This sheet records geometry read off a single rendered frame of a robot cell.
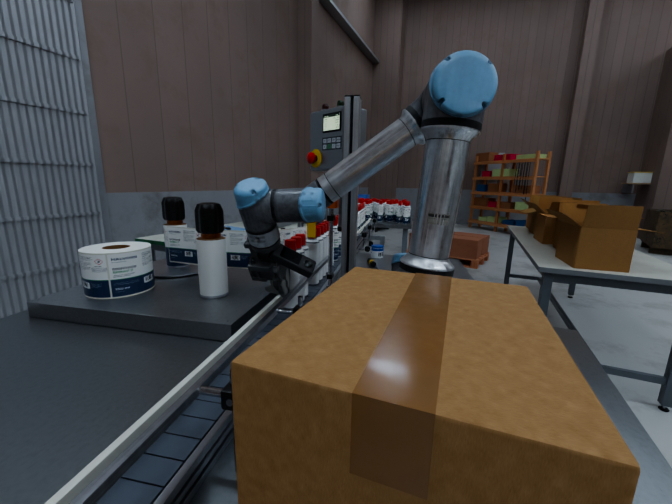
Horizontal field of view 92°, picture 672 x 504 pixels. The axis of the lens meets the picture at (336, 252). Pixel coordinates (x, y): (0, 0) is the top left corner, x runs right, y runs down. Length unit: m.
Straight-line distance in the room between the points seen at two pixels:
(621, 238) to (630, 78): 9.78
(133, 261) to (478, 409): 1.11
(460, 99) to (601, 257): 1.85
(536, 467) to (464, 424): 0.04
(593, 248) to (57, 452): 2.36
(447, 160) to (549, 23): 11.44
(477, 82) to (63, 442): 0.92
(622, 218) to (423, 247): 1.79
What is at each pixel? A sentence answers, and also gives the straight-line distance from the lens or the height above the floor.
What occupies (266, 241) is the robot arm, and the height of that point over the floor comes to 1.11.
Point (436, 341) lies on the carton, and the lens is 0.29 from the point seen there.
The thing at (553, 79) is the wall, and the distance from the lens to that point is 11.69.
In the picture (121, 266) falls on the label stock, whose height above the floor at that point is 0.98.
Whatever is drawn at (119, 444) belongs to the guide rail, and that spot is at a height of 0.91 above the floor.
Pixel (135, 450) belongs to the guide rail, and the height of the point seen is 0.96.
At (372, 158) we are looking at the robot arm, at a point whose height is 1.31.
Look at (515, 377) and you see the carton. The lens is 0.27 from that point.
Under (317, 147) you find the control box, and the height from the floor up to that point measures 1.36.
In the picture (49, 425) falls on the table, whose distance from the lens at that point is 0.80.
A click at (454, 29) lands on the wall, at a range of 12.12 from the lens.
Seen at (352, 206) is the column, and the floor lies 1.18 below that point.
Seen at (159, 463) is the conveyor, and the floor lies 0.88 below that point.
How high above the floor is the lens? 1.25
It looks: 12 degrees down
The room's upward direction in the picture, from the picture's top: 1 degrees clockwise
